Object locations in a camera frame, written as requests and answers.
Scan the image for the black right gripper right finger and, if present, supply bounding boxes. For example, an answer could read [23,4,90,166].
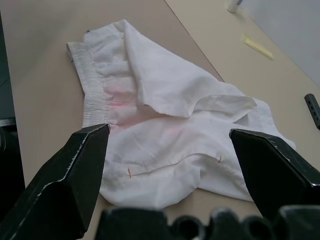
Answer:
[229,128,320,221]

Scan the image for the white shorts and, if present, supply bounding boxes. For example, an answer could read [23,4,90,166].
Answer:
[66,18,297,210]

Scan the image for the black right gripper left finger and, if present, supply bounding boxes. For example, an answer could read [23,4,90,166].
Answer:
[0,123,111,240]

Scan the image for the dark grey power strip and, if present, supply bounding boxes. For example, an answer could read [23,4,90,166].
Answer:
[304,93,320,130]

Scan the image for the yellow tape strip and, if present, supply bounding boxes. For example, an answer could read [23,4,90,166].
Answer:
[241,33,274,60]

